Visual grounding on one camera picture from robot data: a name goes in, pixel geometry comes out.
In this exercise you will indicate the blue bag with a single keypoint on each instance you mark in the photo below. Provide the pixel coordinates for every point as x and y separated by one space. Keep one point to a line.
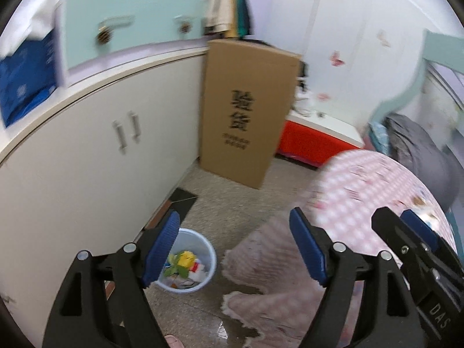
21 79

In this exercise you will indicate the red storage box white lid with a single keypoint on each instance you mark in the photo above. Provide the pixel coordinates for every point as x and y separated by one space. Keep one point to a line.
308 141

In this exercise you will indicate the pink checked tablecloth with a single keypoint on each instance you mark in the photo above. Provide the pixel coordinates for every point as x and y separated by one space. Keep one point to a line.
362 188

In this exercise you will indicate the teal bed frame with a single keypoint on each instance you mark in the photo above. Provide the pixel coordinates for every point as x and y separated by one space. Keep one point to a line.
435 43

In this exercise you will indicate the beige hanging cloth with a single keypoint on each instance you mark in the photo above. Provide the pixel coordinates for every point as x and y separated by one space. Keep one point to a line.
221 3

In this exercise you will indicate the teal patterned cloth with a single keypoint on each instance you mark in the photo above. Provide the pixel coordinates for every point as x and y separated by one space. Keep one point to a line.
379 139

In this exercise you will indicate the teal hanging cloth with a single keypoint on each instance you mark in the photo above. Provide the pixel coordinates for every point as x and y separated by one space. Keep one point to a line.
243 7

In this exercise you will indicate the small pink butterfly sticker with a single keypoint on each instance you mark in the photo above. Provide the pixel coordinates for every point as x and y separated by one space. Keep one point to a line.
322 96

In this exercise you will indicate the dark object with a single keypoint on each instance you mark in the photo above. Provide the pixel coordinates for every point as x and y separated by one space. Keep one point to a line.
301 76

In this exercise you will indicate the tall brown cardboard box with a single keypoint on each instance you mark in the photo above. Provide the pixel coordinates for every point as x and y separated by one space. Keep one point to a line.
250 79

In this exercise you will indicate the white counter cabinet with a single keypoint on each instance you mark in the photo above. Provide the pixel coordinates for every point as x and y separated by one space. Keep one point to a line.
72 188

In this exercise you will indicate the light blue plastic bin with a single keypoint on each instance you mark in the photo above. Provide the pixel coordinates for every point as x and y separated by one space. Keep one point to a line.
207 257

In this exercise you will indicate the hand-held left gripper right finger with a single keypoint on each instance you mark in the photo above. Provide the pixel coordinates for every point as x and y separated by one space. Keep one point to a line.
308 250

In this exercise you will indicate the green plush toy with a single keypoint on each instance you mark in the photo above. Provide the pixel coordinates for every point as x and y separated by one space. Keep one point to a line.
172 265

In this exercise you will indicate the teal drawer box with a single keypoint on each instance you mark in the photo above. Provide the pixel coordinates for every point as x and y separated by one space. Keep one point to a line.
145 18

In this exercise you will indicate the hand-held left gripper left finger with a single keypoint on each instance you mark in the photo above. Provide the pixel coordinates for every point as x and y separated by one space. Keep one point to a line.
163 246

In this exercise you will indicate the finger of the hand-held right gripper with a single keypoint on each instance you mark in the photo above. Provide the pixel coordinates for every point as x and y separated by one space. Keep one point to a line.
422 226
402 243

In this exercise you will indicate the pink butterfly wall sticker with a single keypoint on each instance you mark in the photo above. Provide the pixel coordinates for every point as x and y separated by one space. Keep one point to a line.
337 58

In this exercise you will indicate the pale butterfly wall sticker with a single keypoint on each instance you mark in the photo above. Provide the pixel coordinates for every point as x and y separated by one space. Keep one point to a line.
382 38

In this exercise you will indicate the gray blanket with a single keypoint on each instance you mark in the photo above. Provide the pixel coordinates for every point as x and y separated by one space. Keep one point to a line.
417 152

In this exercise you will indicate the pink slipper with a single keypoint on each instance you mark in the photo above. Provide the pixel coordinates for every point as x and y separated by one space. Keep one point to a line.
174 341

